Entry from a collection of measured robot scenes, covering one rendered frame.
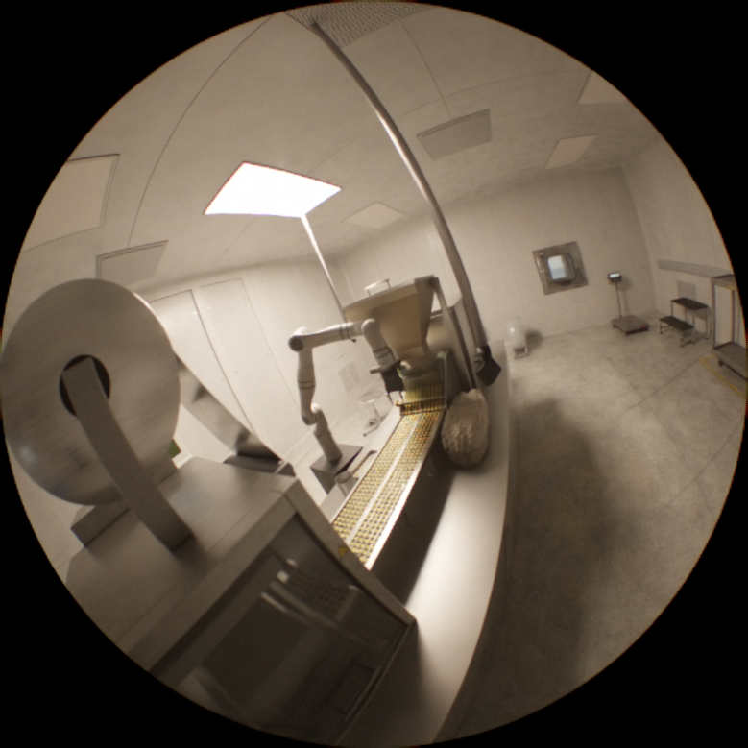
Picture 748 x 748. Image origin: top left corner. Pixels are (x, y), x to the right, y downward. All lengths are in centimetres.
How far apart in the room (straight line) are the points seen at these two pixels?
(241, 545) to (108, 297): 34
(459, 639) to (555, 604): 92
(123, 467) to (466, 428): 94
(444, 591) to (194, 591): 61
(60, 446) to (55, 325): 14
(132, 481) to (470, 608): 70
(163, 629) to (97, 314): 35
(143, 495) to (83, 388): 14
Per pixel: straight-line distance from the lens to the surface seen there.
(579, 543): 172
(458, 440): 94
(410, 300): 100
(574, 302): 493
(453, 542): 83
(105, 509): 70
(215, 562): 29
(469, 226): 470
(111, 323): 39
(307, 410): 127
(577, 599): 159
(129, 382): 37
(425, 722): 71
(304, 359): 117
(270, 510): 30
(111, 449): 34
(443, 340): 139
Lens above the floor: 149
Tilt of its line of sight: 15 degrees down
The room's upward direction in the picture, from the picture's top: 22 degrees counter-clockwise
